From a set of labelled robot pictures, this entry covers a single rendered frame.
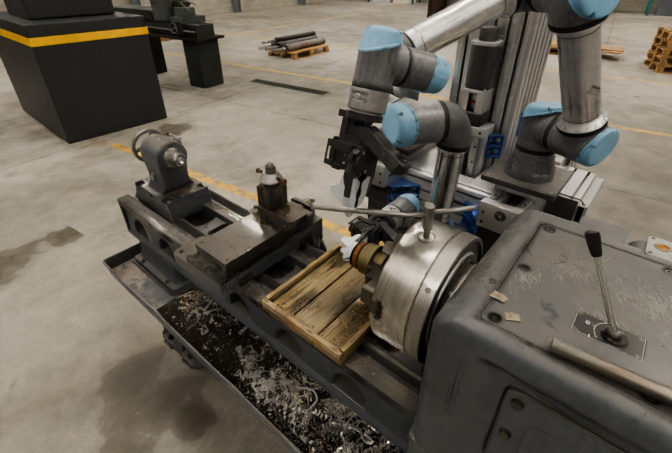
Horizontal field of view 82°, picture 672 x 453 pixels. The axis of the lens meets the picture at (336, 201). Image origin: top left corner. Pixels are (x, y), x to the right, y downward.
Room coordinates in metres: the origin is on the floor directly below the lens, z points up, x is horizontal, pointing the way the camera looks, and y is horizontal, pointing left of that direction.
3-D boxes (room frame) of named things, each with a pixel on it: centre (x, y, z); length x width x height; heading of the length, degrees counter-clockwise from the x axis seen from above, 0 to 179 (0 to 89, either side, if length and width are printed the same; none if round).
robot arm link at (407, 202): (1.04, -0.21, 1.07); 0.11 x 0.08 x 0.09; 140
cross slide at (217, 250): (1.11, 0.26, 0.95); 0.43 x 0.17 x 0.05; 140
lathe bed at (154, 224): (1.09, 0.27, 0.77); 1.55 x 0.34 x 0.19; 50
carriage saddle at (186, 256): (1.13, 0.31, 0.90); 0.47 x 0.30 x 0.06; 140
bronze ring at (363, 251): (0.79, -0.09, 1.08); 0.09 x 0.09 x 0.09; 50
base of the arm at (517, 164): (1.13, -0.63, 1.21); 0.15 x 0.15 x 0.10
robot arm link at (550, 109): (1.12, -0.63, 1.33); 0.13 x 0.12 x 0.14; 23
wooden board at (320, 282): (0.86, -0.01, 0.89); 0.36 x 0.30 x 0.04; 140
